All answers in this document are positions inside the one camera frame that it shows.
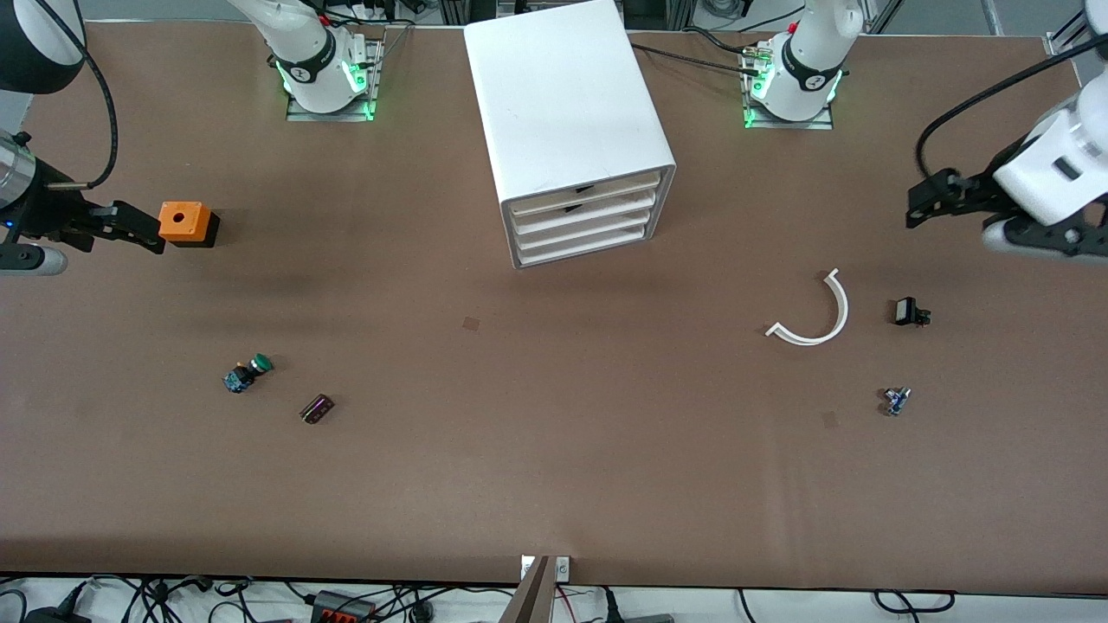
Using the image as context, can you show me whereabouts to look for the white drawer with black handle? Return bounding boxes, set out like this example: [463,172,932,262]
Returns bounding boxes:
[512,186,665,234]
[510,170,665,218]

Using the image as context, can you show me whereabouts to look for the green push button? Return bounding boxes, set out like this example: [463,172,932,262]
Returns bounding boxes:
[222,353,275,395]

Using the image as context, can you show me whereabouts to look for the white plain drawer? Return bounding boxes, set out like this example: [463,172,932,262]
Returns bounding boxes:
[517,218,660,264]
[514,202,664,248]

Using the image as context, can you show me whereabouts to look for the white drawer cabinet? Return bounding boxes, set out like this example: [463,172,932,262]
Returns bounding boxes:
[462,0,679,270]

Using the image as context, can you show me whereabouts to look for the orange box with hole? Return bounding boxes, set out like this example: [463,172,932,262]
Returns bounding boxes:
[155,201,221,250]

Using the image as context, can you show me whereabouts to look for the white curved plastic strip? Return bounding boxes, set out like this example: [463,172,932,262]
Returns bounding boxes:
[765,268,851,348]

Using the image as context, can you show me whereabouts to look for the black power strip orange sockets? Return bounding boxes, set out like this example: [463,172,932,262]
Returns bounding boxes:
[311,589,379,623]

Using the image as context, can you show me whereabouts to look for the black left camera mount bracket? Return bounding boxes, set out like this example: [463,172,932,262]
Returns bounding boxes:
[1002,201,1108,259]

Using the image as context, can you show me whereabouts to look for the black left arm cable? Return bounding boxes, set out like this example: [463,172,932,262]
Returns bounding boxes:
[917,33,1108,179]

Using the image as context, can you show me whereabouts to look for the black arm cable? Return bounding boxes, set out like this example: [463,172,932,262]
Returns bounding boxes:
[917,33,1108,179]
[42,0,119,190]

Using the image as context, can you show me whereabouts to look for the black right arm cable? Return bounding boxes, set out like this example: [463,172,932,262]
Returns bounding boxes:
[42,0,119,190]

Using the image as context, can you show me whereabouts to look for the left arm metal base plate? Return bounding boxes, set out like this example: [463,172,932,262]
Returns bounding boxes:
[741,50,835,132]

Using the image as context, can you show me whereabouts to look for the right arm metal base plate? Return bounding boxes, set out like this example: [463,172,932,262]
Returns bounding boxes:
[285,38,386,123]

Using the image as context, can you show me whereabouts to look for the black cable on table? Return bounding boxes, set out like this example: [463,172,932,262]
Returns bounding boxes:
[630,41,764,75]

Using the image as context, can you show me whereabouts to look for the black floor cable loop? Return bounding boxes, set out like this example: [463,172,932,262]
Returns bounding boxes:
[873,589,957,616]

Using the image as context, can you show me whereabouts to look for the wooden post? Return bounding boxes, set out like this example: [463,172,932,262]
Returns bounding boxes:
[499,555,556,623]

